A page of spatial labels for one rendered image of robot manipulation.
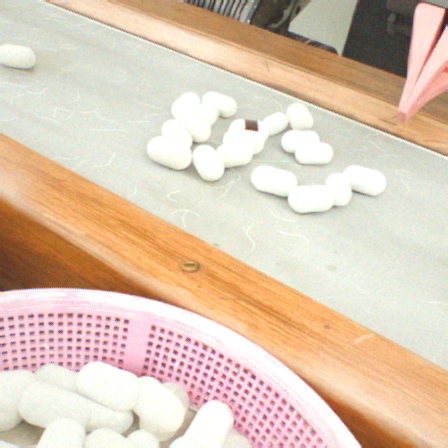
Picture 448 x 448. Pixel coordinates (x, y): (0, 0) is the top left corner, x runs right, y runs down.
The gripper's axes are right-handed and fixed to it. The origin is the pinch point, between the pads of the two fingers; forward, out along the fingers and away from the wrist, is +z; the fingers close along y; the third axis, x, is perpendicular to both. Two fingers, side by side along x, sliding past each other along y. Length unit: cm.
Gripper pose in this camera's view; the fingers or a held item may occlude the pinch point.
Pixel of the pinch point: (406, 107)
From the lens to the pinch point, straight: 43.7
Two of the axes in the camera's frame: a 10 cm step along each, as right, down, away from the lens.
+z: -5.0, 8.4, -1.8
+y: 8.3, 4.2, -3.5
